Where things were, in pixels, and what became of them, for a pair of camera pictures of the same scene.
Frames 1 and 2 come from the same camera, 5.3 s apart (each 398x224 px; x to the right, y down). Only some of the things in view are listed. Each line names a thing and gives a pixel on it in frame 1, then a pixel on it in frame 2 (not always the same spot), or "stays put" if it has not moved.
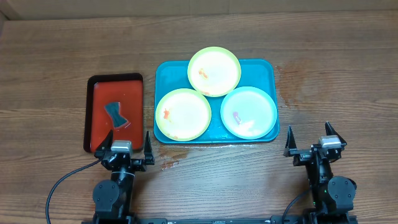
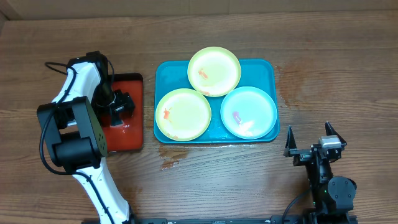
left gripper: x=140 y=165 → x=127 y=102
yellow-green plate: x=183 y=114 stays put
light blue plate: x=248 y=112 stays put
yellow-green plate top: x=214 y=71 stays put
